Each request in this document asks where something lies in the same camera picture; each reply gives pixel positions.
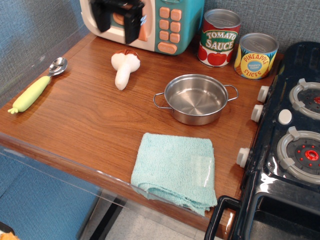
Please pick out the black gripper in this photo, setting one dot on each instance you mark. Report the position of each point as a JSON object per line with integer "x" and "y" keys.
{"x": 102, "y": 9}

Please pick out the plush mushroom toy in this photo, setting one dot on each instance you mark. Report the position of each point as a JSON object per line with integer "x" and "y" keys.
{"x": 124, "y": 62}

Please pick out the toy microwave teal and cream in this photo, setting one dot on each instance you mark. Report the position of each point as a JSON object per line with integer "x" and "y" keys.
{"x": 167, "y": 26}

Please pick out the tomato sauce can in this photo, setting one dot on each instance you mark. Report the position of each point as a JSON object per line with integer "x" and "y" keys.
{"x": 220, "y": 30}

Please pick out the small steel pot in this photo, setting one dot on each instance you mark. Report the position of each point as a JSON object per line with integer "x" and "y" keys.
{"x": 195, "y": 99}

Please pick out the pineapple slices can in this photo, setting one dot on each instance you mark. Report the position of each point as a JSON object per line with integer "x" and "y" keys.
{"x": 255, "y": 55}

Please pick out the light blue folded towel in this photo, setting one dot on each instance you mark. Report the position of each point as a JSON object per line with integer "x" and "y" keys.
{"x": 176, "y": 169}

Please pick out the black toy stove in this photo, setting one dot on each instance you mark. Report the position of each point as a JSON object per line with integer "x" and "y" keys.
{"x": 280, "y": 188}

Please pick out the orange plush object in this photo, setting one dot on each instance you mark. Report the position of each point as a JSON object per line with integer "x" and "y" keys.
{"x": 8, "y": 236}

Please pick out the spoon with green handle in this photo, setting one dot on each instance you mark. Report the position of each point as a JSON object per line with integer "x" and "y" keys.
{"x": 31, "y": 94}

